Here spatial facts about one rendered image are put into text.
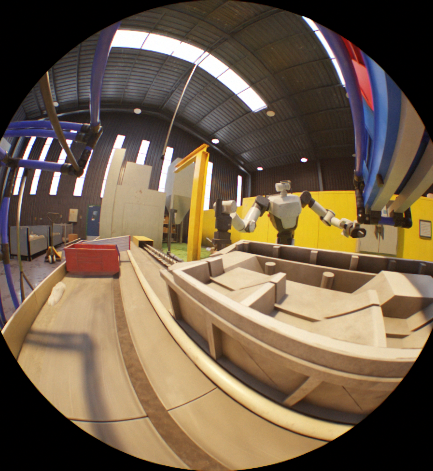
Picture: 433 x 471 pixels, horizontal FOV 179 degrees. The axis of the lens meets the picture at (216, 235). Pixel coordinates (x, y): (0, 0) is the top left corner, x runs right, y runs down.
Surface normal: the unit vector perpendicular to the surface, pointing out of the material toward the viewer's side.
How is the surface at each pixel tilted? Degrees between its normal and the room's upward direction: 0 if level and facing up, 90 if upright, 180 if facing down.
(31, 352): 2
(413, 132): 174
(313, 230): 90
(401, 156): 174
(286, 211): 110
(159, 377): 0
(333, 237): 90
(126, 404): 0
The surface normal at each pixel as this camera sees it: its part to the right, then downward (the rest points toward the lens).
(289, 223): -0.05, 0.37
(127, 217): 0.65, 0.07
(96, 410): 0.07, -1.00
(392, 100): -0.15, 0.99
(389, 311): -0.76, 0.13
